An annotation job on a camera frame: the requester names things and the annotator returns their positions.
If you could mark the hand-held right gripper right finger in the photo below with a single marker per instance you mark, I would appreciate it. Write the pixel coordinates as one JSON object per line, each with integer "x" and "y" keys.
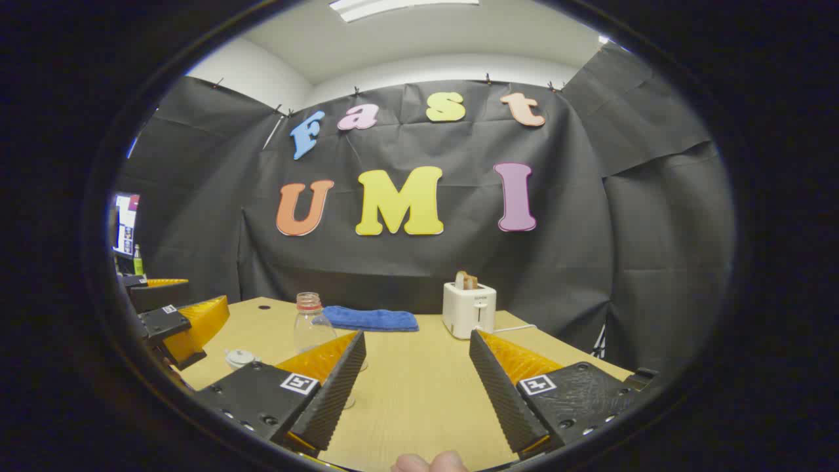
{"x": 501, "y": 393}

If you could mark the white toaster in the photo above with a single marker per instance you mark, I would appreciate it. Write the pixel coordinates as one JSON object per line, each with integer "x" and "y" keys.
{"x": 467, "y": 308}

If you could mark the toasted bread slice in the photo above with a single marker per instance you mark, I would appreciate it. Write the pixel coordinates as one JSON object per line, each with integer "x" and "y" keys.
{"x": 467, "y": 280}

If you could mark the blue folded towel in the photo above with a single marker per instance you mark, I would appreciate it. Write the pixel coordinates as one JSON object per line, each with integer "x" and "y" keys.
{"x": 373, "y": 319}

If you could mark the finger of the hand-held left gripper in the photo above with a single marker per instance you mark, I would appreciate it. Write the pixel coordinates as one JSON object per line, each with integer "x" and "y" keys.
{"x": 157, "y": 296}
{"x": 157, "y": 322}

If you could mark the white teacup lid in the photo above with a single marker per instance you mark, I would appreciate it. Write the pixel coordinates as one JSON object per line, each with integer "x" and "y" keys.
{"x": 239, "y": 357}

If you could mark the ceiling light panel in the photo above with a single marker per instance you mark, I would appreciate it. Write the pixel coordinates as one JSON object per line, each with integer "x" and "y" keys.
{"x": 393, "y": 6}

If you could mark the green glass bottle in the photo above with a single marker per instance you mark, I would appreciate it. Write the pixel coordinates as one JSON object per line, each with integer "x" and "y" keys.
{"x": 138, "y": 262}

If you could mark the black backdrop cloth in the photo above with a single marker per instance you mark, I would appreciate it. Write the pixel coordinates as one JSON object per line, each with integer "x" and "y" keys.
{"x": 426, "y": 262}

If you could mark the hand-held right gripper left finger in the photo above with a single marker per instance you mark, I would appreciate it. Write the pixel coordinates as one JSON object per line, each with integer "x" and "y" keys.
{"x": 334, "y": 393}

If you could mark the clear plastic water bottle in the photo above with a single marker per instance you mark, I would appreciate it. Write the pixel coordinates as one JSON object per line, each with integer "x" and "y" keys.
{"x": 311, "y": 328}

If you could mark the computer monitor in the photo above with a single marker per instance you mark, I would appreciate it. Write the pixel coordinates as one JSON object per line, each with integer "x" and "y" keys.
{"x": 126, "y": 223}

